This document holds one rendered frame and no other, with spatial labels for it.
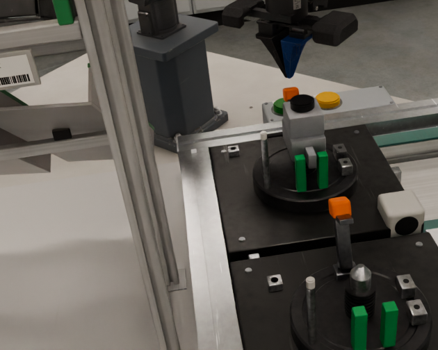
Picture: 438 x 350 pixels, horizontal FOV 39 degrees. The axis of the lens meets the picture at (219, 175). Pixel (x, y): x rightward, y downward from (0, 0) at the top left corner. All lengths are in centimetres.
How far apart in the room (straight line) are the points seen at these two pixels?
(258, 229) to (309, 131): 14
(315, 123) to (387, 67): 256
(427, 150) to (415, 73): 228
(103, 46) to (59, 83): 100
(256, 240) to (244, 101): 56
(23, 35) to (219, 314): 37
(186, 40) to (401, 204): 48
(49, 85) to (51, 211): 49
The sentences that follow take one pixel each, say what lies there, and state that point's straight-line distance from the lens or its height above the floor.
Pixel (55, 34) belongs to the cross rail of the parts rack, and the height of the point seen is 130.
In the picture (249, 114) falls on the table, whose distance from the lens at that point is 124.
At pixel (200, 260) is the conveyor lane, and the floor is 96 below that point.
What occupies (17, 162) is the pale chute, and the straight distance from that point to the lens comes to 86.
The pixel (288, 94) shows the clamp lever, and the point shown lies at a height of 107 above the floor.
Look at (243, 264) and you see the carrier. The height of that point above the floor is 97.
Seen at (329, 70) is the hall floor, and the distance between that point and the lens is 331.
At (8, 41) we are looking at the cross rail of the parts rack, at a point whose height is 130.
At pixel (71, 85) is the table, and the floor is 86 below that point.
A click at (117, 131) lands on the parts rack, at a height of 121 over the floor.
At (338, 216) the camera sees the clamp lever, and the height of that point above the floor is 106.
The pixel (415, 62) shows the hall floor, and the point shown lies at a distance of 339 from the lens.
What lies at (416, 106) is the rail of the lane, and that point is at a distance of 105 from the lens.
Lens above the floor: 148
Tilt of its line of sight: 35 degrees down
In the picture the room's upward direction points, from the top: 7 degrees counter-clockwise
